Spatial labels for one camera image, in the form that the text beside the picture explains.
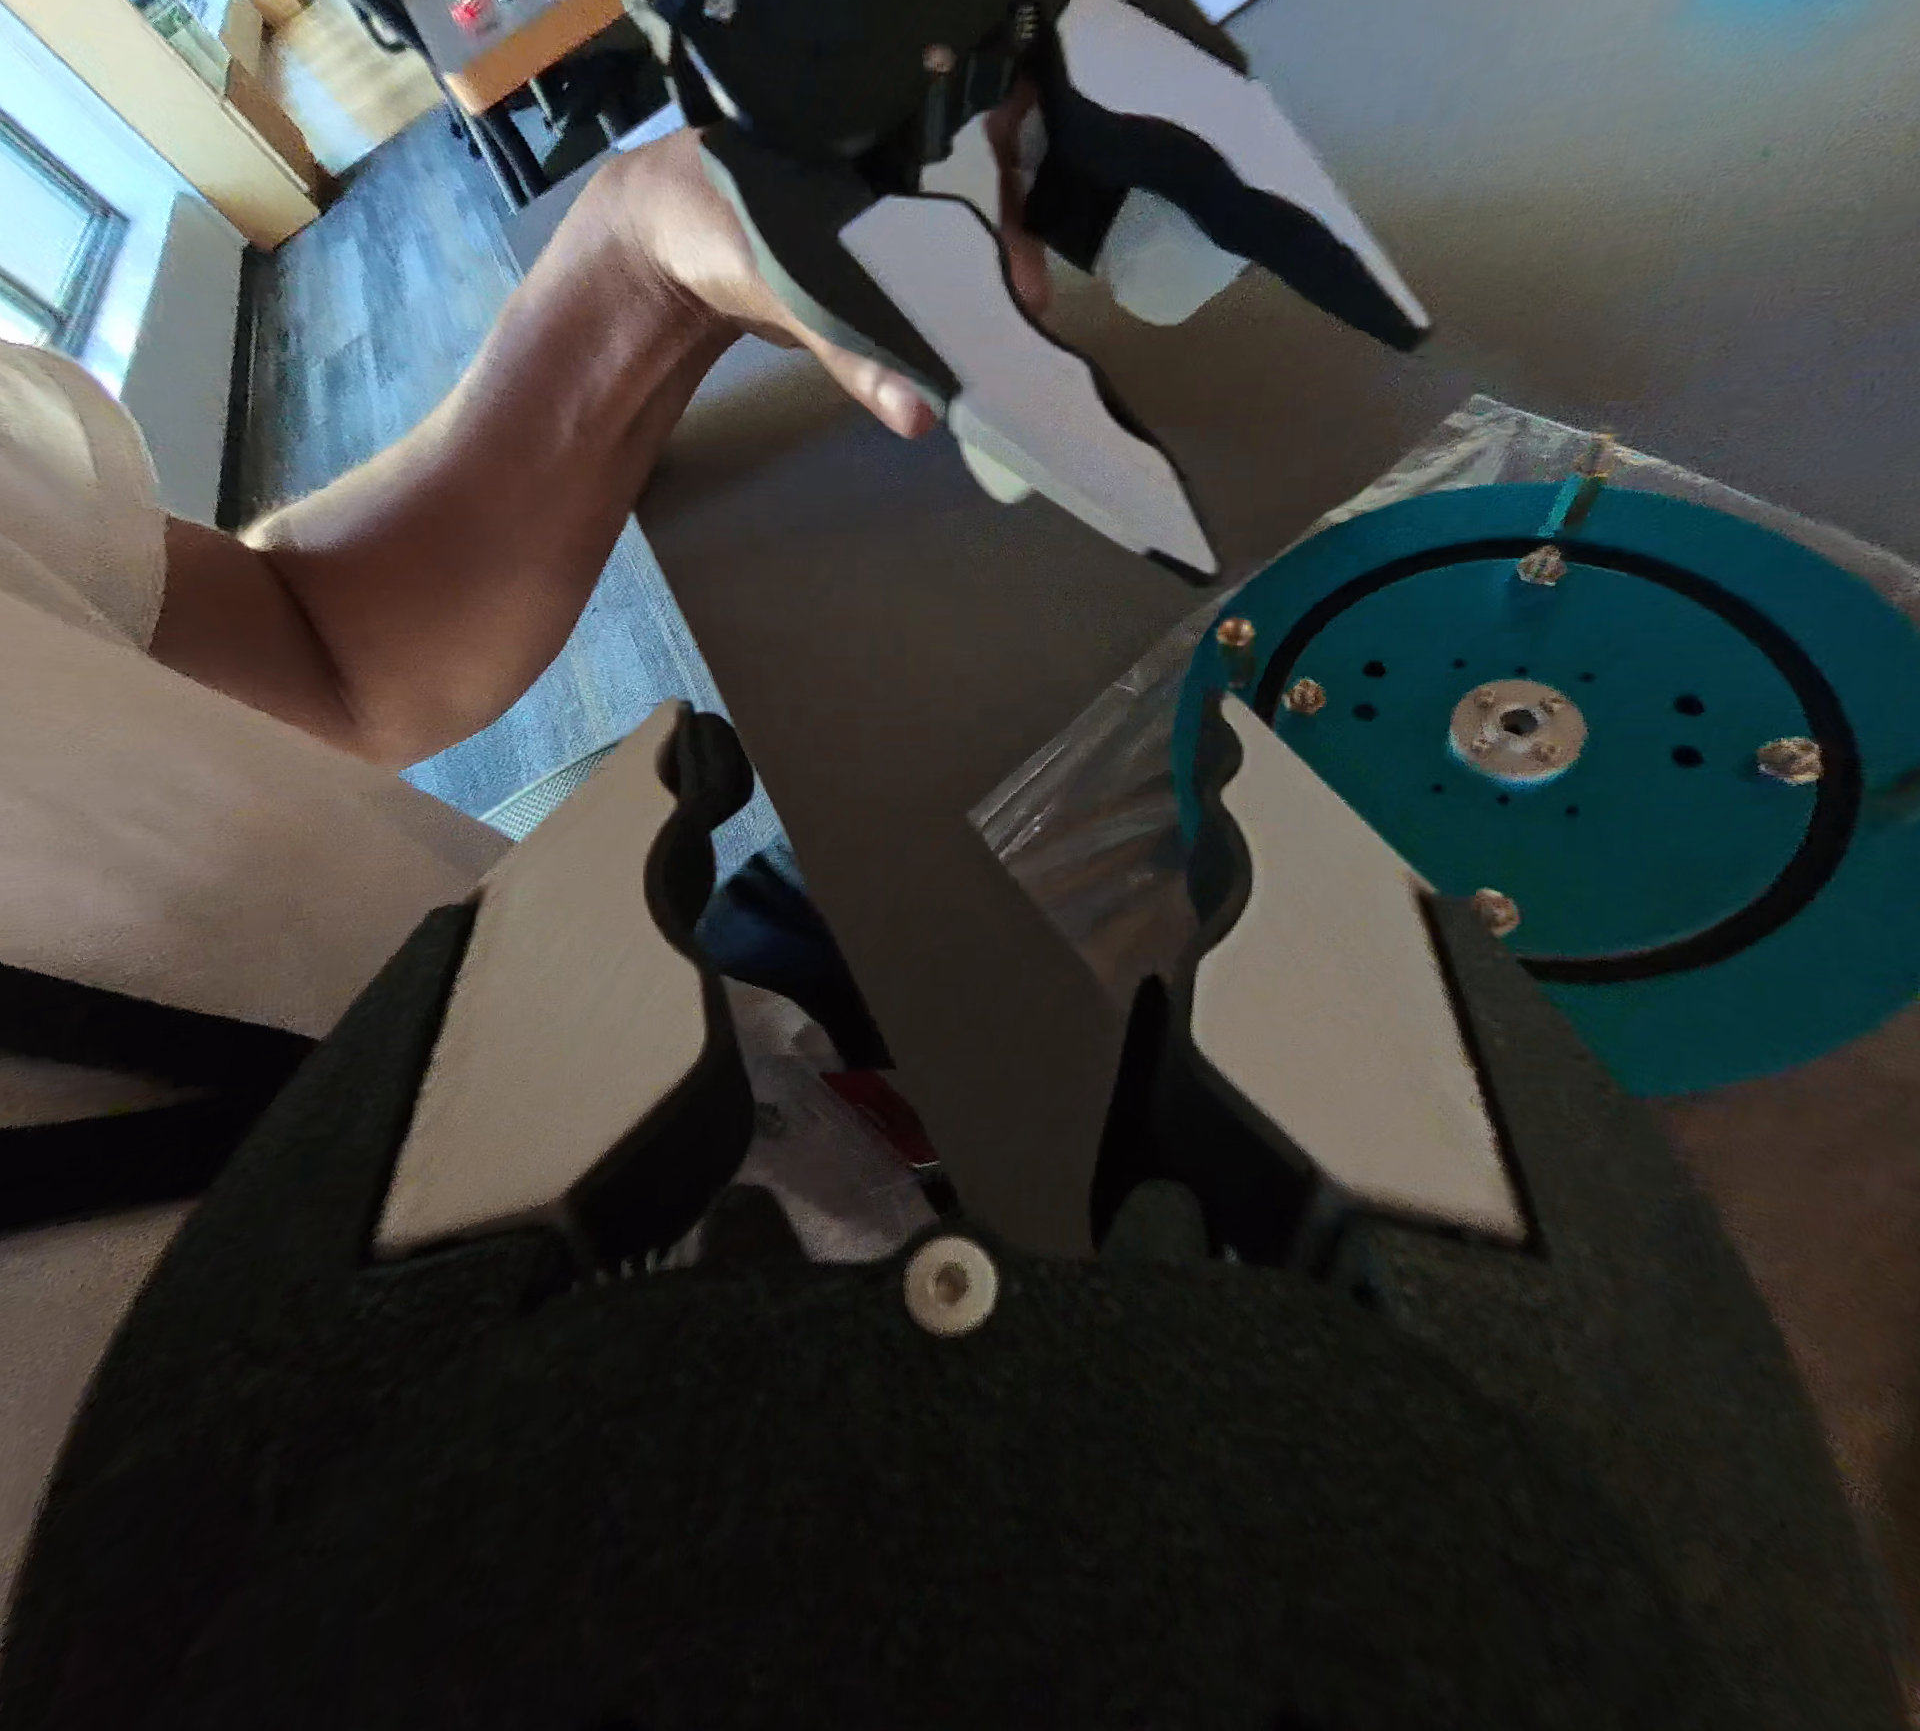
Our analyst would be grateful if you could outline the person's dark trousers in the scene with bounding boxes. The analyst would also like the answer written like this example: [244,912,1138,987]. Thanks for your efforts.
[691,847,900,1073]

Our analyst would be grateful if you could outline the person's left hand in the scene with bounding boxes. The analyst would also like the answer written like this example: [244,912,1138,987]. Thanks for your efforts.
[584,132,950,444]

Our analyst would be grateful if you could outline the blue round metal turntable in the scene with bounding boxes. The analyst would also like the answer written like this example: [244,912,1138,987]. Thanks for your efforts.
[1174,475,1920,1098]

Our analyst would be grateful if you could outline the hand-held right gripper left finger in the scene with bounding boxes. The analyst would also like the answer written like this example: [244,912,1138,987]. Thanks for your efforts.
[370,699,759,1281]

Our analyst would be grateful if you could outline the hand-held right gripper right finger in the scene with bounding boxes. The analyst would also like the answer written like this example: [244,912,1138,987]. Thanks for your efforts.
[1086,691,1532,1267]

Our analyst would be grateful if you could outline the large glass window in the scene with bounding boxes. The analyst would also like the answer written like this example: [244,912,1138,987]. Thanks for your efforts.
[0,110,130,357]

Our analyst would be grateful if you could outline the black mesh office chair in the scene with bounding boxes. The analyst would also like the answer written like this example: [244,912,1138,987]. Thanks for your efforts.
[496,737,651,847]

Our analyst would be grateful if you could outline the person's left forearm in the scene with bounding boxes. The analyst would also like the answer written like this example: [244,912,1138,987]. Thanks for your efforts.
[156,189,722,775]

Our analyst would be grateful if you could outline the black lanyard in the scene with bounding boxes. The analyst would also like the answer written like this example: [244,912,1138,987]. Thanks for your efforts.
[0,963,321,1237]

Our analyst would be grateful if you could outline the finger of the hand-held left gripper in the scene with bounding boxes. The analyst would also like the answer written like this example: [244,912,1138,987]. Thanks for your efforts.
[1027,0,1433,357]
[840,193,1226,593]

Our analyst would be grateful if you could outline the large clear plastic bag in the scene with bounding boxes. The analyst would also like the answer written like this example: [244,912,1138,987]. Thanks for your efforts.
[970,391,1920,1005]

